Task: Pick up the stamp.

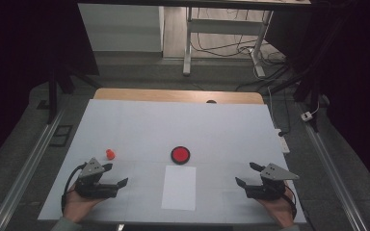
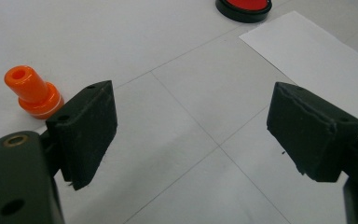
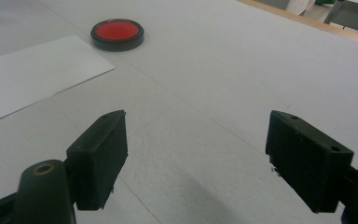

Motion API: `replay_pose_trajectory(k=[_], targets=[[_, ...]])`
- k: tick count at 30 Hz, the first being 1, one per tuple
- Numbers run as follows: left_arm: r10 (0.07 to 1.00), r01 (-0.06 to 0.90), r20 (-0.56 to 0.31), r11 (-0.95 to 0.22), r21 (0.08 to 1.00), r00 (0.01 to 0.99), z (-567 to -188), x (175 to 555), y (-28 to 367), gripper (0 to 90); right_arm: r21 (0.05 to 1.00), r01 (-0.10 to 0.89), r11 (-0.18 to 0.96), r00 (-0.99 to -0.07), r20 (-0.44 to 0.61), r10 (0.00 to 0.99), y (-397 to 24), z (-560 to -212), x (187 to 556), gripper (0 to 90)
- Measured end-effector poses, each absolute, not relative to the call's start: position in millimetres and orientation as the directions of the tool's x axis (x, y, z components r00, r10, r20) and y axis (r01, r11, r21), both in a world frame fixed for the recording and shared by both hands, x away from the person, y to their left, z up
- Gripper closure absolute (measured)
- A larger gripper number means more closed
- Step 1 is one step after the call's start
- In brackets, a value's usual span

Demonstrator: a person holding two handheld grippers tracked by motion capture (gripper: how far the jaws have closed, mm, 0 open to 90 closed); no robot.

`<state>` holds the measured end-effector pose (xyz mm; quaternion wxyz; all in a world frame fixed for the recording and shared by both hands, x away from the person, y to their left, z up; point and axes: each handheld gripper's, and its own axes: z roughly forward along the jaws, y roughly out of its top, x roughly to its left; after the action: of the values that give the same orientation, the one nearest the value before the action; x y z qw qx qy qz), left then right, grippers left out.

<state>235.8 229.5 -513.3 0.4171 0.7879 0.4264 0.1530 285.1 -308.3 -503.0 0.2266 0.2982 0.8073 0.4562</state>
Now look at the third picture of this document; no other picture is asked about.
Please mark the grey metal frame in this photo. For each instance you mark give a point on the grey metal frame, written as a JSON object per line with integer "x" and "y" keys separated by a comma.
{"x": 351, "y": 15}

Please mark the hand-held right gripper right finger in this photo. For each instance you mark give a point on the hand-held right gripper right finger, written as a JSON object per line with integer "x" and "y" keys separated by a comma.
{"x": 307, "y": 158}

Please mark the wooden table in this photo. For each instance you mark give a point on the wooden table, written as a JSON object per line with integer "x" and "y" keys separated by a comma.
{"x": 323, "y": 26}

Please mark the large white board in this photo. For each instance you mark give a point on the large white board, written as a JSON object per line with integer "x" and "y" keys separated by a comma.
{"x": 214, "y": 77}

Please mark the round black red ink pad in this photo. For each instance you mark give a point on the round black red ink pad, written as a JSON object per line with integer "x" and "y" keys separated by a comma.
{"x": 117, "y": 32}

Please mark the small white paper sheet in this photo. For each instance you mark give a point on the small white paper sheet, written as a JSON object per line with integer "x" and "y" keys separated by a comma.
{"x": 34, "y": 74}

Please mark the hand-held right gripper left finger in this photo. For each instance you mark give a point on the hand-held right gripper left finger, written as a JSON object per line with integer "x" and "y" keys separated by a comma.
{"x": 99, "y": 161}

